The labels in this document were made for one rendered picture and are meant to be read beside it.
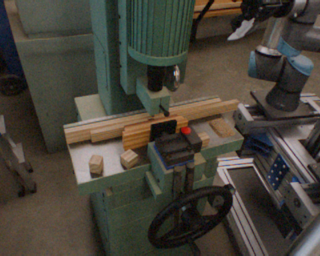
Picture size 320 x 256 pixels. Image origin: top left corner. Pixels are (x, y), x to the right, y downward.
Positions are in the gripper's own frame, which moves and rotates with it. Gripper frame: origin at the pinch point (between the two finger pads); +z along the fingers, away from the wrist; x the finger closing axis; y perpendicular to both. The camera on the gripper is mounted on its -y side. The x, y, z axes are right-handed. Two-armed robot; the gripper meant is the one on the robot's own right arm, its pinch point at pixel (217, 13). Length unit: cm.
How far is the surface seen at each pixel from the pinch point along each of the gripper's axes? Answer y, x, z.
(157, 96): -22.4, 13.0, 13.2
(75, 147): -38, 21, 40
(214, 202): -51, 56, -10
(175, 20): -0.4, 0.5, 12.1
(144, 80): -28.7, 5.2, 13.9
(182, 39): -5.1, 3.4, 8.9
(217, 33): -259, -120, -193
